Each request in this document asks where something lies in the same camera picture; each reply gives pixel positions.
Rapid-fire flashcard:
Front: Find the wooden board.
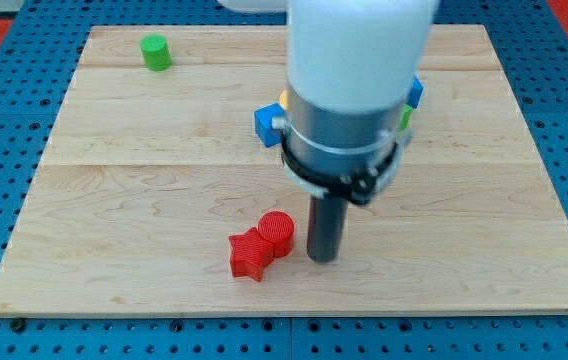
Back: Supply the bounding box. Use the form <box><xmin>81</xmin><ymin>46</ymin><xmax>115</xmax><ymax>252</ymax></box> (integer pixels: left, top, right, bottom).
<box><xmin>0</xmin><ymin>25</ymin><xmax>568</xmax><ymax>318</ymax></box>

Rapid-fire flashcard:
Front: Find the blue cube block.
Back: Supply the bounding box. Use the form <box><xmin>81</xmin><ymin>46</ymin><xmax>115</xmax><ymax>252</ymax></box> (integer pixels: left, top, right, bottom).
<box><xmin>254</xmin><ymin>103</ymin><xmax>285</xmax><ymax>148</ymax></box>

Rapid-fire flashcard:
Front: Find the green cylinder block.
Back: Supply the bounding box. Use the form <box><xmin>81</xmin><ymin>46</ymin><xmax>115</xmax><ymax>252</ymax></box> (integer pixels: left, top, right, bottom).
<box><xmin>140</xmin><ymin>34</ymin><xmax>172</xmax><ymax>71</ymax></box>

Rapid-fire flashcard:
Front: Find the red star block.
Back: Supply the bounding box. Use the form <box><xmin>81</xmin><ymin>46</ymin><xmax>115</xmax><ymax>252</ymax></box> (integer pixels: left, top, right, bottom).
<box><xmin>228</xmin><ymin>227</ymin><xmax>274</xmax><ymax>282</ymax></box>

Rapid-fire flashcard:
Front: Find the yellow block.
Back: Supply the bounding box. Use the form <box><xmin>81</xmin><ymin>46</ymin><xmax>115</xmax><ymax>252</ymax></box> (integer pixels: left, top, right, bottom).
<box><xmin>278</xmin><ymin>90</ymin><xmax>289</xmax><ymax>111</ymax></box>

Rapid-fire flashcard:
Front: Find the red cylinder block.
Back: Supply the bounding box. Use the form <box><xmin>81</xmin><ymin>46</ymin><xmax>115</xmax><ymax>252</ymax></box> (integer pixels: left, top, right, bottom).
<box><xmin>258</xmin><ymin>211</ymin><xmax>295</xmax><ymax>258</ymax></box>

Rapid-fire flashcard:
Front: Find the green block right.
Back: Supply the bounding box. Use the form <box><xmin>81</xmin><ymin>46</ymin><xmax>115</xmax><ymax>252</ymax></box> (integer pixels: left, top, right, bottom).
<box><xmin>399</xmin><ymin>104</ymin><xmax>413</xmax><ymax>132</ymax></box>

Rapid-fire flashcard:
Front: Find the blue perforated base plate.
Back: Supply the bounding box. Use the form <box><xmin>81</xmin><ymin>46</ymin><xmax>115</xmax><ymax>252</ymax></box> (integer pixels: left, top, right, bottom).
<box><xmin>0</xmin><ymin>0</ymin><xmax>568</xmax><ymax>359</ymax></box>

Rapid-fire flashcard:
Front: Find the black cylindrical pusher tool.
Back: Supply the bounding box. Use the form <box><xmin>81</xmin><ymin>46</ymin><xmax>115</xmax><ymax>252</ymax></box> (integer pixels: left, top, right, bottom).
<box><xmin>306</xmin><ymin>196</ymin><xmax>348</xmax><ymax>263</ymax></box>

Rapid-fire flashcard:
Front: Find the blue block right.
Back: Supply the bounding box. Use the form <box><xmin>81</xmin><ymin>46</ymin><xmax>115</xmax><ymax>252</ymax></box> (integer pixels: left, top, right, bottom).
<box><xmin>406</xmin><ymin>76</ymin><xmax>424</xmax><ymax>109</ymax></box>

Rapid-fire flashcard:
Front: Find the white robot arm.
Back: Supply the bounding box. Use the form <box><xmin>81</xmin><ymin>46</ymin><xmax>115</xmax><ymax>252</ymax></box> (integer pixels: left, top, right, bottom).
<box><xmin>220</xmin><ymin>0</ymin><xmax>439</xmax><ymax>205</ymax></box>

